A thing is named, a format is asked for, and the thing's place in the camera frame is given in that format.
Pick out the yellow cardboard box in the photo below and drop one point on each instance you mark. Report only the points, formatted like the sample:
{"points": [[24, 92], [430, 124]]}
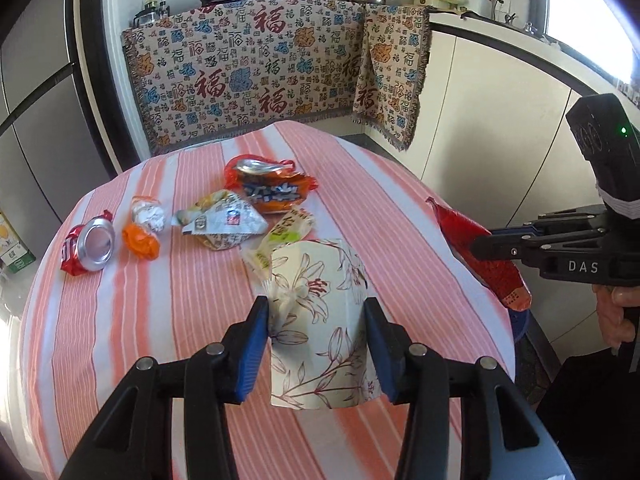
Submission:
{"points": [[15, 245]]}

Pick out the white triangular wrapper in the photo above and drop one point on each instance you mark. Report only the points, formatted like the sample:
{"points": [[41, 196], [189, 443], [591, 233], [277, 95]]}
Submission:
{"points": [[225, 220]]}

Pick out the grey refrigerator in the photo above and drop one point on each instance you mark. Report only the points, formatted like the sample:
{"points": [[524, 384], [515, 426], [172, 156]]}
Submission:
{"points": [[35, 110]]}

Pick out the white crumpled wrapper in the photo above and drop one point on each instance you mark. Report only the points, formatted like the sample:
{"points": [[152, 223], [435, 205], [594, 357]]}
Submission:
{"points": [[147, 212]]}

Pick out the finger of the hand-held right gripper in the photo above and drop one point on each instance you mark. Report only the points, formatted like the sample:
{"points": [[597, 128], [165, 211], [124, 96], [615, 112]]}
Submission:
{"points": [[565, 217], [505, 247]]}

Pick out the orange crumpled wrapper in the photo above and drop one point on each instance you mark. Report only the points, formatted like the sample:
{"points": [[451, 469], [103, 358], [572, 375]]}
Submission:
{"points": [[142, 242]]}

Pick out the green yellow wrapper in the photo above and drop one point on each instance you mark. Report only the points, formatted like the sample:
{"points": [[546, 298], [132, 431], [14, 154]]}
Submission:
{"points": [[285, 230]]}

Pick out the cream kitchen counter cabinets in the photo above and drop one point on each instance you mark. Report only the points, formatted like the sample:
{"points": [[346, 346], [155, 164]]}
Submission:
{"points": [[500, 110]]}

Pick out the window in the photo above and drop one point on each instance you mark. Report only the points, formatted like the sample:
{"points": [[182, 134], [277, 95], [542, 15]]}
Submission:
{"points": [[590, 0]]}

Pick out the black door frame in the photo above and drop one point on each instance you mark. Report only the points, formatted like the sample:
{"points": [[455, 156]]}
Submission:
{"points": [[95, 60]]}

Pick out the seasoning bottle rack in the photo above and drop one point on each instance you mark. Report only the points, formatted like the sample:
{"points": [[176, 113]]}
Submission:
{"points": [[150, 12]]}

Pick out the orange snack packet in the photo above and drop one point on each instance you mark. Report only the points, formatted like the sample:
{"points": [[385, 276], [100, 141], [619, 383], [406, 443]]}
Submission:
{"points": [[277, 192]]}

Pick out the round table with striped cloth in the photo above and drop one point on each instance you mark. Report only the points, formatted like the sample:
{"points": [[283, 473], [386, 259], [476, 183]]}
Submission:
{"points": [[175, 310]]}

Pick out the large printed cloth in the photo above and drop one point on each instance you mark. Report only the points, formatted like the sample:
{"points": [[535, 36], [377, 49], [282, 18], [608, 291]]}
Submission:
{"points": [[240, 75]]}

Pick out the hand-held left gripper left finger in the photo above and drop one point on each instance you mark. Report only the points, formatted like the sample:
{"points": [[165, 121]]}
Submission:
{"points": [[247, 355]]}

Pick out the red snack bag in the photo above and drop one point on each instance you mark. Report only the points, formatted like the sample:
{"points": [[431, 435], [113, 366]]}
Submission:
{"points": [[495, 280]]}

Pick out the narrow printed cloth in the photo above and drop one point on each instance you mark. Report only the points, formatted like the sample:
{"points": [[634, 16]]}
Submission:
{"points": [[392, 75]]}

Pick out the crushed red can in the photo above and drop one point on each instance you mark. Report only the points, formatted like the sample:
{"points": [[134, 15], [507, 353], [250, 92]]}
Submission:
{"points": [[87, 250]]}

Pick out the person's right hand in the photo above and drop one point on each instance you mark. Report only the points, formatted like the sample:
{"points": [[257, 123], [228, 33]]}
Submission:
{"points": [[612, 310]]}

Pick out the floral tissue packet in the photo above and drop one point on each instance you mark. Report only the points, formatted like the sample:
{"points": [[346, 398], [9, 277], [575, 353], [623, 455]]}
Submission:
{"points": [[320, 310]]}

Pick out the blue plastic basket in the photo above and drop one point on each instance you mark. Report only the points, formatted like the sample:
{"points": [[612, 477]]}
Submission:
{"points": [[520, 327]]}

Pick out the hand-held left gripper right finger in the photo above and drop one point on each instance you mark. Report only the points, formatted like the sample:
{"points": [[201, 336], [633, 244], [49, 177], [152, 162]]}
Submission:
{"points": [[385, 355]]}

